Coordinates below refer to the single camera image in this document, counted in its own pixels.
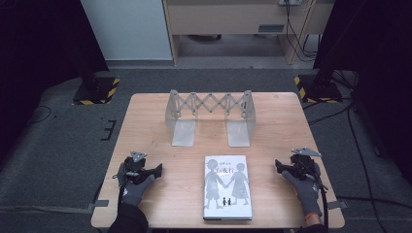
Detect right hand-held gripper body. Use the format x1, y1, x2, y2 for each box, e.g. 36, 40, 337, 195
289, 147, 323, 182

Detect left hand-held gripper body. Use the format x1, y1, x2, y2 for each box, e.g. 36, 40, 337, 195
123, 150, 154, 186

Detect expandable metal bookend rack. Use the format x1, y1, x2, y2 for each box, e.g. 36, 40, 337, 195
164, 89, 258, 149

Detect black floor cable loop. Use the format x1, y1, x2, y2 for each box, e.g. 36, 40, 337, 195
26, 105, 53, 126

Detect black curtain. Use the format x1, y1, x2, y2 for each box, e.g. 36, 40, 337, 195
312, 0, 412, 187
0, 0, 110, 164

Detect black hanging desk cables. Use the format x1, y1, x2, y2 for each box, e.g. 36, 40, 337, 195
284, 0, 321, 63

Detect grey and white book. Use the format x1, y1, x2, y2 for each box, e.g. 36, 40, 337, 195
202, 154, 254, 221

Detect black stand base striped tape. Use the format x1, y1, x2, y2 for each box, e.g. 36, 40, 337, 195
72, 76, 121, 106
293, 73, 344, 105

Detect person's right hand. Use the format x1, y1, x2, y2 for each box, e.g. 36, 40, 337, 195
281, 170, 324, 218

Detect black floor tape mark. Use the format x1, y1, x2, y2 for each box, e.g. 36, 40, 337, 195
99, 119, 118, 142

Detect grey tape strip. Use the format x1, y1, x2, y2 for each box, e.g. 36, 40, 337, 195
326, 200, 349, 211
86, 199, 110, 212

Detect light wooden desk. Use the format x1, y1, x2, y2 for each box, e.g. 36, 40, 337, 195
162, 0, 336, 66

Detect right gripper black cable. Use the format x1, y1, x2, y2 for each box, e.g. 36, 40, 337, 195
299, 160, 330, 233

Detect white panel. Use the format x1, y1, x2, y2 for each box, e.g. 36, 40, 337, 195
79, 0, 173, 62

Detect person's left hand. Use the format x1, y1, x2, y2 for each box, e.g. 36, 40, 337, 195
117, 162, 156, 208

